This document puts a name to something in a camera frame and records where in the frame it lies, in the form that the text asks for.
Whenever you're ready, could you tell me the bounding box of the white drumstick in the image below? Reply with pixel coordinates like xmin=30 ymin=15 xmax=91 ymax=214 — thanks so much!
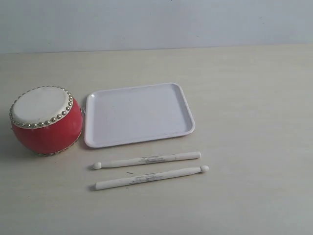
xmin=94 ymin=165 xmax=209 ymax=190
xmin=92 ymin=152 xmax=201 ymax=170

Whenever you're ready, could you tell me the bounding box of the small red drum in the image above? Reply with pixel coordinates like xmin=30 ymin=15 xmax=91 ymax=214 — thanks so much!
xmin=9 ymin=86 xmax=83 ymax=155

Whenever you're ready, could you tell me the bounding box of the white plastic tray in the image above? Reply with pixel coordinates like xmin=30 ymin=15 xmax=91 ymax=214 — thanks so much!
xmin=84 ymin=83 xmax=195 ymax=148

